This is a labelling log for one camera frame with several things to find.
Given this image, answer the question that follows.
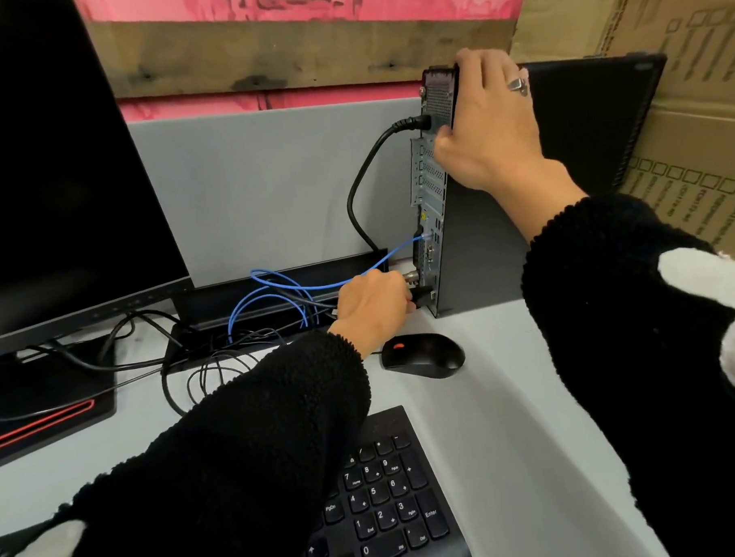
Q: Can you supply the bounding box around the person's right hand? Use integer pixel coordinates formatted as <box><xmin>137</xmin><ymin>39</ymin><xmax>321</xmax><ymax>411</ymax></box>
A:
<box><xmin>427</xmin><ymin>44</ymin><xmax>553</xmax><ymax>195</ymax></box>

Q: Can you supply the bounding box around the person's right forearm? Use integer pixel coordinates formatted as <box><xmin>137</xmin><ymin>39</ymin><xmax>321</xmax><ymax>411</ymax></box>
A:
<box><xmin>486</xmin><ymin>147</ymin><xmax>735</xmax><ymax>557</ymax></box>

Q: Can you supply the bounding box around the black monitor cable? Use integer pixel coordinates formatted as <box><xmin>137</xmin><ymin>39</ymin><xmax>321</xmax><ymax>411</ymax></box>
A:
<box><xmin>16</xmin><ymin>306</ymin><xmax>193</xmax><ymax>380</ymax></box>

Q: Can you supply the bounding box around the black mouse with red wheel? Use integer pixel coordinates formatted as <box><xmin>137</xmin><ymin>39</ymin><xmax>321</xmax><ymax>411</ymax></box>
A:
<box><xmin>379</xmin><ymin>331</ymin><xmax>467</xmax><ymax>383</ymax></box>

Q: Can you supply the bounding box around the white desk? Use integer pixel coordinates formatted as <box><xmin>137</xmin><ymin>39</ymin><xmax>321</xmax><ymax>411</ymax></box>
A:
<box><xmin>0</xmin><ymin>250</ymin><xmax>672</xmax><ymax>557</ymax></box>

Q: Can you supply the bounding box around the thin black keyboard cable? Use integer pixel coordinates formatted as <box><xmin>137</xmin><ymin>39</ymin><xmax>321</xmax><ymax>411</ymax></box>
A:
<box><xmin>157</xmin><ymin>327</ymin><xmax>289</xmax><ymax>419</ymax></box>

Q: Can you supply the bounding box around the plain brown cardboard sheet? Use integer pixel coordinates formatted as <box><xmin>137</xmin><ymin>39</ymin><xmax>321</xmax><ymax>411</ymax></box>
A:
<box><xmin>507</xmin><ymin>0</ymin><xmax>633</xmax><ymax>63</ymax></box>

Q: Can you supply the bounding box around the thick black power cable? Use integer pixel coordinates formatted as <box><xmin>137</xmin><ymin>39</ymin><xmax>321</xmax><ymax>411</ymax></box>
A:
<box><xmin>342</xmin><ymin>114</ymin><xmax>439</xmax><ymax>256</ymax></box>

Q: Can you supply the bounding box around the person's left forearm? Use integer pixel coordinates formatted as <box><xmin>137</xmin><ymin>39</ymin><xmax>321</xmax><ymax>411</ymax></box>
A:
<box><xmin>0</xmin><ymin>326</ymin><xmax>380</xmax><ymax>557</ymax></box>

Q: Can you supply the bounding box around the printed brown cardboard box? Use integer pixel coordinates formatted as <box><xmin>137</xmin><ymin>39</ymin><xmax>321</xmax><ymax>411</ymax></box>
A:
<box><xmin>592</xmin><ymin>0</ymin><xmax>735</xmax><ymax>278</ymax></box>

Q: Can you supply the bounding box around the long weathered wooden plank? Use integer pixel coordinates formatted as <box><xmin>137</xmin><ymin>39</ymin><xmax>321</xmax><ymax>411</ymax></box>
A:
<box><xmin>85</xmin><ymin>2</ymin><xmax>521</xmax><ymax>100</ymax></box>

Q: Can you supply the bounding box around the black computer monitor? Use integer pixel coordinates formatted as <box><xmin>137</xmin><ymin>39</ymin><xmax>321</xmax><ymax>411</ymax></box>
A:
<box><xmin>0</xmin><ymin>0</ymin><xmax>201</xmax><ymax>472</ymax></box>

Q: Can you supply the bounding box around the black desktop tower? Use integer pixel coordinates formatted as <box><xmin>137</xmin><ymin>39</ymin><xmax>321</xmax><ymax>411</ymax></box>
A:
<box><xmin>403</xmin><ymin>51</ymin><xmax>678</xmax><ymax>320</ymax></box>

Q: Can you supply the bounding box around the blue network cable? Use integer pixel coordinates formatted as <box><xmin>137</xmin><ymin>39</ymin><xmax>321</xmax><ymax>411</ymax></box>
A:
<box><xmin>222</xmin><ymin>233</ymin><xmax>430</xmax><ymax>343</ymax></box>

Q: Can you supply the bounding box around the person's left hand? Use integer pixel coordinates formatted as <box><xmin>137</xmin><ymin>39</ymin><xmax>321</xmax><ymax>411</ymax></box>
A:
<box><xmin>324</xmin><ymin>267</ymin><xmax>420</xmax><ymax>360</ymax></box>

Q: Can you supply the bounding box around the black keyboard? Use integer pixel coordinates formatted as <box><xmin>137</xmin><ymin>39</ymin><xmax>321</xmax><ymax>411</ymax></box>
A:
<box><xmin>287</xmin><ymin>402</ymin><xmax>473</xmax><ymax>557</ymax></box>

